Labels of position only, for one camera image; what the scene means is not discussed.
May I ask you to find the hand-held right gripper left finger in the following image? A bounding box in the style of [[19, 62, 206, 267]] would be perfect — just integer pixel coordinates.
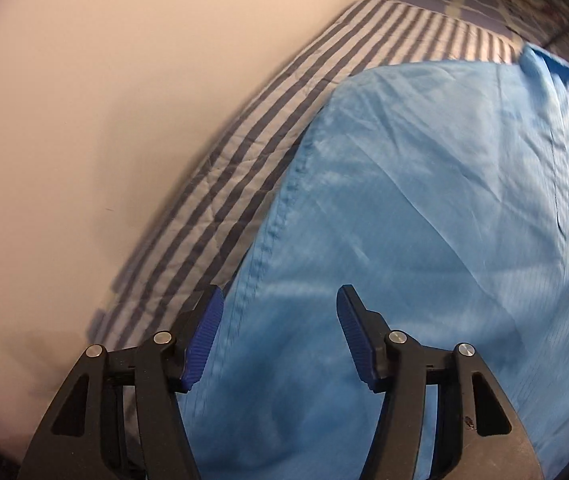
[[20, 284, 225, 480]]

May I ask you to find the light blue work coat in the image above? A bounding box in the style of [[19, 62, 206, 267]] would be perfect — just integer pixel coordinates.
[[177, 42, 569, 480]]

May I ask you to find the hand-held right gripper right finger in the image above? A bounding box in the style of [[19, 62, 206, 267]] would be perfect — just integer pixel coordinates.
[[335, 284, 548, 480]]

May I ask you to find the blue white striped quilt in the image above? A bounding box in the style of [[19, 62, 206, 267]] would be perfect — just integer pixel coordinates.
[[87, 0, 528, 356]]

